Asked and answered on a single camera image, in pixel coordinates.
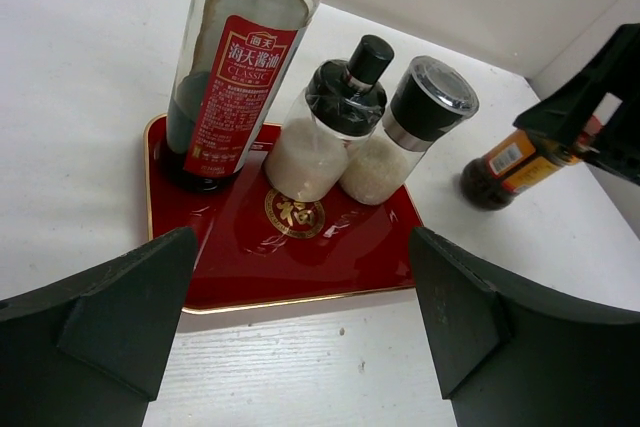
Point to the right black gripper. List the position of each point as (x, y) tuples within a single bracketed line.
[(603, 100)]

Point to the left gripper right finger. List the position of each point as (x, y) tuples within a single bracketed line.
[(508, 351)]

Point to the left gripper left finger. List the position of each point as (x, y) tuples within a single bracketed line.
[(92, 349)]

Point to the red lid spice jar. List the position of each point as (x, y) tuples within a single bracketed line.
[(522, 160)]

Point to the white label dark bottle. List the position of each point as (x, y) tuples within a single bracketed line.
[(333, 116)]

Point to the black cap sauce bottle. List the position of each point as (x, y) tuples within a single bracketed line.
[(233, 59)]

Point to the red rectangular tray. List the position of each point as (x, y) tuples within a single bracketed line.
[(258, 248)]

